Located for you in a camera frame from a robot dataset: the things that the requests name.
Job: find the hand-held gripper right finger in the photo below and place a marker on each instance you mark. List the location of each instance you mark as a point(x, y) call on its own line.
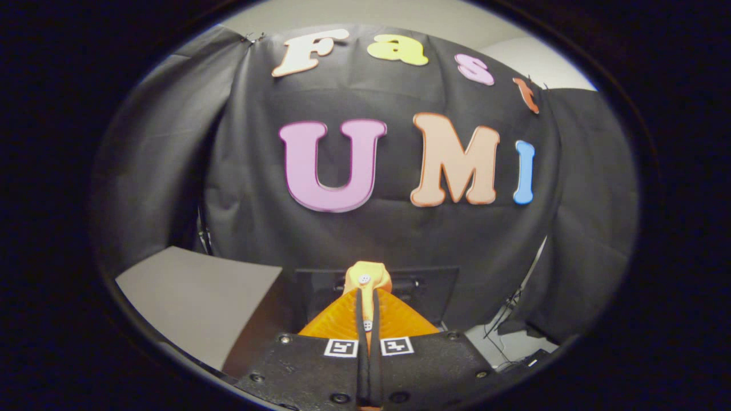
point(376, 371)

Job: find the black backdrop cloth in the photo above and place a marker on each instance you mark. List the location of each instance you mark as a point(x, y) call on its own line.
point(400, 240)

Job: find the black box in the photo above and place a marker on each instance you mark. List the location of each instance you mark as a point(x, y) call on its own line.
point(534, 359)

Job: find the orange garment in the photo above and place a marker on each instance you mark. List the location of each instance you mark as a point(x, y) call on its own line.
point(368, 271)

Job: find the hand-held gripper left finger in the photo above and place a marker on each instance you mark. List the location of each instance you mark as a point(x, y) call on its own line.
point(361, 371)

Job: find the grey cabinet with dark top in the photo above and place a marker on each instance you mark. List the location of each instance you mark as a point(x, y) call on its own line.
point(200, 297)

